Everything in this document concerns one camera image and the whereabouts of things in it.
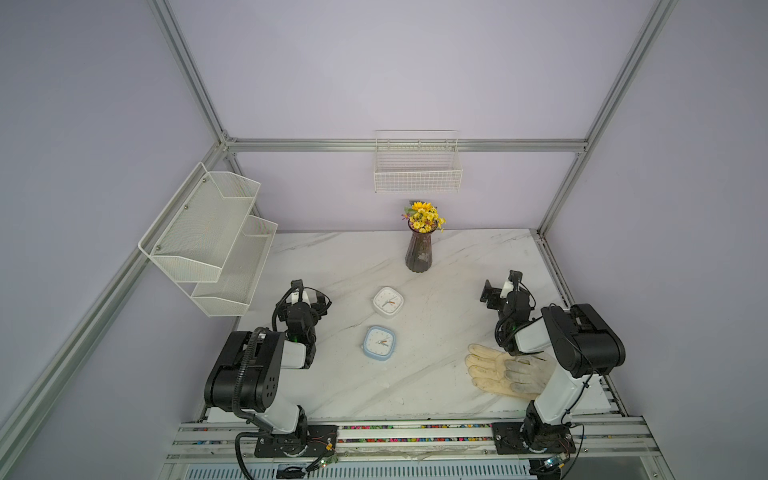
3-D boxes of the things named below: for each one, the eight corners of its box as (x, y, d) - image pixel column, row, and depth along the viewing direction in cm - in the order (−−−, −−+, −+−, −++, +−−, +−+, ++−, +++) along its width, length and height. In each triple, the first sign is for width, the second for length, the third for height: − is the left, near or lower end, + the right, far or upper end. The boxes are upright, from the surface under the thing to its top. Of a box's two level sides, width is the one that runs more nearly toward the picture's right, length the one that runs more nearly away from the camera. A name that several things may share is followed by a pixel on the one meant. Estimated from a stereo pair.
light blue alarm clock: (361, 360, 88) (360, 356, 86) (363, 330, 95) (363, 325, 92) (396, 360, 88) (396, 356, 86) (396, 330, 95) (396, 325, 92)
